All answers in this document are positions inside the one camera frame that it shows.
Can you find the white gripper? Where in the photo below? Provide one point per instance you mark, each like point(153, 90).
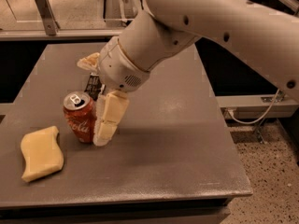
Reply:
point(120, 68)

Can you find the red coke can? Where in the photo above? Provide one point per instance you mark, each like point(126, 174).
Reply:
point(79, 112)

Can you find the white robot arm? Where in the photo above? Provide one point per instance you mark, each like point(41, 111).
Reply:
point(261, 37)

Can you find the yellow sponge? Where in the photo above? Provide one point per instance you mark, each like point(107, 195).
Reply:
point(42, 154)

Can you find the black snack bar wrapper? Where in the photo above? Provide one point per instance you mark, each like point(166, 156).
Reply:
point(93, 86)

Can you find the metal railing beam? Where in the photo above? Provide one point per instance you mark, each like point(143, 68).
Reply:
point(80, 34)

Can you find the left metal railing bracket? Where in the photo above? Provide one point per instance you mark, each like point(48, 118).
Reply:
point(47, 17)

